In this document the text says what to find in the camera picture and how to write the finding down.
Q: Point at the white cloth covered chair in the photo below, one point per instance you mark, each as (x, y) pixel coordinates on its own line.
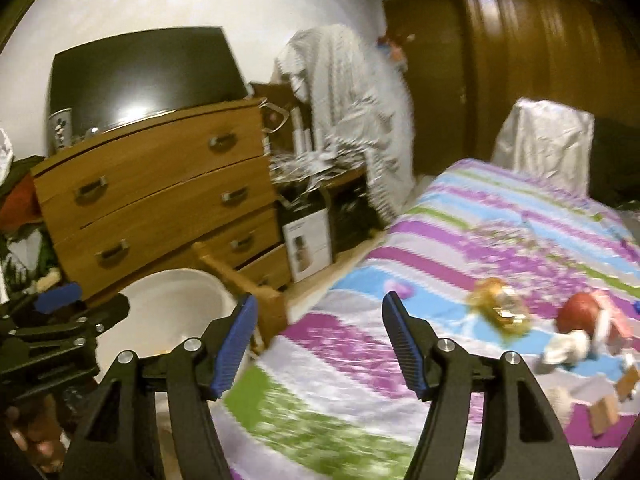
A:
(545, 145)

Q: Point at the wooden dresser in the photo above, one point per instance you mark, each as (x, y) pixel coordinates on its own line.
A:
(165, 190)

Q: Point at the patterned cup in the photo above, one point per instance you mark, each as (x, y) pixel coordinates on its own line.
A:
(61, 130)

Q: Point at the black cloth covered sofa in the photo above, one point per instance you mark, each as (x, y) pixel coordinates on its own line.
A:
(617, 160)

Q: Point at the brown wooden wardrobe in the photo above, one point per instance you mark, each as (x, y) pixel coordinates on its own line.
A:
(540, 50)

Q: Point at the pile of clothes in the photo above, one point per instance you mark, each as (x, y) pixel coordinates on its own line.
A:
(20, 210)

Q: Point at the striped floral blanket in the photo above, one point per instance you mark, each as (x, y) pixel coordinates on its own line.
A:
(400, 260)

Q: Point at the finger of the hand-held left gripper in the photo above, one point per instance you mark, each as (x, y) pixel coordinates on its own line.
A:
(100, 315)
(57, 297)

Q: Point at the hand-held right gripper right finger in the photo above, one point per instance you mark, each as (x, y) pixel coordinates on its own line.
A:
(405, 350)

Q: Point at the orange packet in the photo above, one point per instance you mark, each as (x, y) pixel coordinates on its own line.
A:
(393, 50)

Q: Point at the dark wooden door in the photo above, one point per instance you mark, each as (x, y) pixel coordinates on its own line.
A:
(430, 85)

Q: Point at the person's left hand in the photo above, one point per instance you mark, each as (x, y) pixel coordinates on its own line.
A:
(35, 430)

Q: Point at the crumpled white paper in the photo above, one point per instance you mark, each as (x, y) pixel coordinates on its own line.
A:
(567, 350)

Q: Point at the white appliance box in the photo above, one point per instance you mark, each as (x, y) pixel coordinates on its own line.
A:
(307, 245)

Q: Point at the orange carton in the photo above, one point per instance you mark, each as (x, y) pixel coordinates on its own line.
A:
(615, 325)

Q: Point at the yellow snack wrapper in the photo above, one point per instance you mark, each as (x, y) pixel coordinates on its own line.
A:
(502, 307)

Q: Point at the grey striped cloth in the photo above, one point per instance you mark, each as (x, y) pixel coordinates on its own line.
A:
(350, 110)

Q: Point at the red round container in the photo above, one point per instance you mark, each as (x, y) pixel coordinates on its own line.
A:
(577, 312)

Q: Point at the black television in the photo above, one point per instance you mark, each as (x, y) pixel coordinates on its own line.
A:
(140, 80)

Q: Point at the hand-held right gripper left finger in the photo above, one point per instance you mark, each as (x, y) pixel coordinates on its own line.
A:
(232, 350)

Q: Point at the white plastic basin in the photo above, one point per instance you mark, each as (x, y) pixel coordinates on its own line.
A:
(165, 300)

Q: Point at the wooden stool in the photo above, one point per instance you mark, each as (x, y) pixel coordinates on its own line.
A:
(240, 285)

